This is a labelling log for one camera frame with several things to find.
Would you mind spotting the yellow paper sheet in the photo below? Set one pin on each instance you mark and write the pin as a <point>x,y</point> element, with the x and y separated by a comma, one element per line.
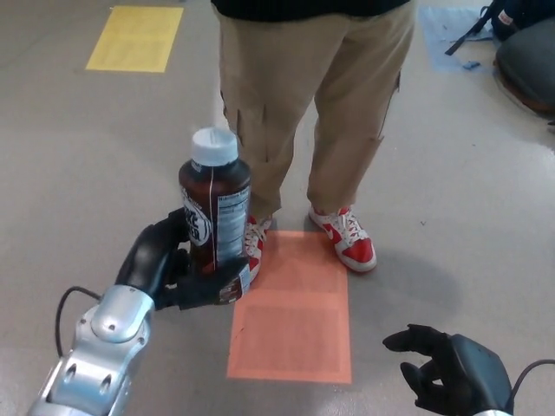
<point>134,39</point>

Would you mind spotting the grey round cushion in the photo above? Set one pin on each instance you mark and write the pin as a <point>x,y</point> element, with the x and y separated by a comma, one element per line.
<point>531,73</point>

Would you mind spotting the khaki cargo trousers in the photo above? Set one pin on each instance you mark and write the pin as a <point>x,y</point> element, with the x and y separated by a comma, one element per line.
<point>277,86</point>

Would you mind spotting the blue tape scrap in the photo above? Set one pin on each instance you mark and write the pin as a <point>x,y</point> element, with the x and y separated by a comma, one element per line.
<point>470,66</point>

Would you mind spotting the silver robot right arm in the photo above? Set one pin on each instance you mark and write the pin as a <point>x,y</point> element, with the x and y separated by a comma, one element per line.
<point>494,412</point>

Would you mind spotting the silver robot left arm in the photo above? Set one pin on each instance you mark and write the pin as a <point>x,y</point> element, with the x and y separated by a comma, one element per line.
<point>108,325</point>

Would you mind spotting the person's red white sneaker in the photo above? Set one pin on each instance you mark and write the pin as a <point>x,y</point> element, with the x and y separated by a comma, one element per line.
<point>256,251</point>
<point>355,251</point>

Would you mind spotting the person's left red white sneaker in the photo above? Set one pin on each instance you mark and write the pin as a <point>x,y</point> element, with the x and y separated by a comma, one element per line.
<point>355,251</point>

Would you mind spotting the brown protein shake bottle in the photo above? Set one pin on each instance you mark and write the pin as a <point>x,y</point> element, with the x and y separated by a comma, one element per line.
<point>217,186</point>

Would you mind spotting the blue paper sheet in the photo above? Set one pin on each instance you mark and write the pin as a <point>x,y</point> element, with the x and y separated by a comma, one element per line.
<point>446,30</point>

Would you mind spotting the black backpack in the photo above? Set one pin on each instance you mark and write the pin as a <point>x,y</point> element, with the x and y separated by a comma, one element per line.
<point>520,17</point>

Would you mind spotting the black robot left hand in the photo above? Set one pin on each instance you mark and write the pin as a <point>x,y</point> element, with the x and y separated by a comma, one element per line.
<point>147,260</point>

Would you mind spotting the orange paper sheet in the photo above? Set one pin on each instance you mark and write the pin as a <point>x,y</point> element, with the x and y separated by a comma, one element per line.
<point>288,329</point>

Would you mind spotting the person's right red white sneaker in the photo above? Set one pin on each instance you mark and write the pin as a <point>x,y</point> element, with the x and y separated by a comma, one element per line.
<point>256,251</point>

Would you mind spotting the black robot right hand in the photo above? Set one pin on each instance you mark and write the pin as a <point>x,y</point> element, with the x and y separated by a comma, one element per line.
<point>468,377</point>

